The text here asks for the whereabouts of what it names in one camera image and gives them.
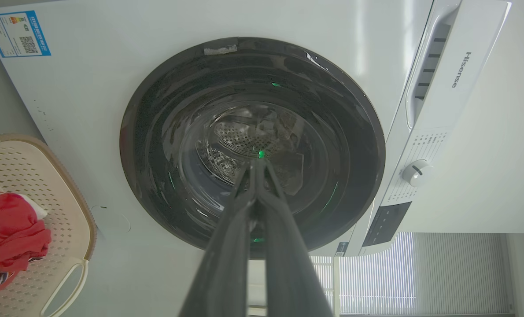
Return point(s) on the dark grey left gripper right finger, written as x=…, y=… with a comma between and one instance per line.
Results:
x=288, y=264

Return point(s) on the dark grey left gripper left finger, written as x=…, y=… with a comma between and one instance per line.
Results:
x=226, y=264

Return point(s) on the beige perforated laundry basket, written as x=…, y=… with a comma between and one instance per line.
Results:
x=59, y=211

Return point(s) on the black washing machine display panel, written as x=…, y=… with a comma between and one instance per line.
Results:
x=386, y=223

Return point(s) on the white vertical window blinds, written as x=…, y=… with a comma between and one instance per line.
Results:
x=420, y=273

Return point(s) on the round dark washing machine door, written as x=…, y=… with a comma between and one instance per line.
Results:
x=191, y=132

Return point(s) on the white washing machine control knob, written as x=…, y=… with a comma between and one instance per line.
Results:
x=416, y=172

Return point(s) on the white Hisense washing machine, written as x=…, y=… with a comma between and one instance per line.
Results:
x=90, y=110

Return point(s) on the red clothing item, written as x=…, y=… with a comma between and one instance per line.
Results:
x=6, y=233

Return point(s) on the blue energy label sticker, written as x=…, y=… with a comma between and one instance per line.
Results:
x=16, y=33

